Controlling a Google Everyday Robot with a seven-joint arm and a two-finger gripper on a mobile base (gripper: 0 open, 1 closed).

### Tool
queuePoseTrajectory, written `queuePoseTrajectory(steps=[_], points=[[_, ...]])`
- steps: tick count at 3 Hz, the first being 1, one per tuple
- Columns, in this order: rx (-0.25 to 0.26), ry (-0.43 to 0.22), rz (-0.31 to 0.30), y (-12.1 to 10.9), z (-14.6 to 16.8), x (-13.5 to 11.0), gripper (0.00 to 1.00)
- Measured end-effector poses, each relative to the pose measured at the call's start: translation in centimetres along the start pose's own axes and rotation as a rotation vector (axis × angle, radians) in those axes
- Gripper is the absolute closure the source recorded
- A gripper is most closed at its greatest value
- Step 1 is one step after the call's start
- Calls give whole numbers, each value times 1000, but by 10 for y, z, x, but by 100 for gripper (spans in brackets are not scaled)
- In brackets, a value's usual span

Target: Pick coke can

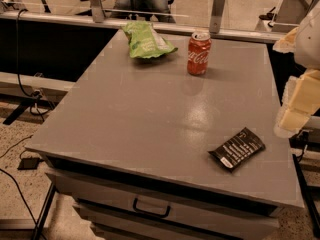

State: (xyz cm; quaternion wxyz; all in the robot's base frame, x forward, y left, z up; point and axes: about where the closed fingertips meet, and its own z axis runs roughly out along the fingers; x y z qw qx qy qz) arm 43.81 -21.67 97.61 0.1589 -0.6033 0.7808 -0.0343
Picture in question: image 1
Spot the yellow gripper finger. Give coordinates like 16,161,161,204
273,28,298,54
274,69,320,138

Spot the red coke can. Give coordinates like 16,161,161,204
187,31,211,75

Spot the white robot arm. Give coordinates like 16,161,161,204
273,3,320,138

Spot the black snack packet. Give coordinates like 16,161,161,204
209,128,265,172

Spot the metal railing beam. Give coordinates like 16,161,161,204
0,10,288,44

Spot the green chip bag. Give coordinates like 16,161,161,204
122,21,178,59

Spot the person in jeans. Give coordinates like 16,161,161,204
111,0,175,23

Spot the grey drawer cabinet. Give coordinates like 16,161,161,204
44,157,284,240

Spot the black power adapter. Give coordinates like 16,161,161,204
18,158,40,170

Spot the black table leg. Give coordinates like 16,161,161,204
31,184,56,240

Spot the right metal bracket post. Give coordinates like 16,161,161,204
209,0,226,34

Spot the metal bracket post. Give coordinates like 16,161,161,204
90,0,105,23
209,0,226,34

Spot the left metal bracket post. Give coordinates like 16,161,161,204
90,0,105,23

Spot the black drawer handle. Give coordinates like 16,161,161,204
132,198,171,219

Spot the black hanging cable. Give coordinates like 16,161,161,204
15,8,51,118

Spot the black floor cable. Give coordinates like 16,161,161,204
0,167,38,225

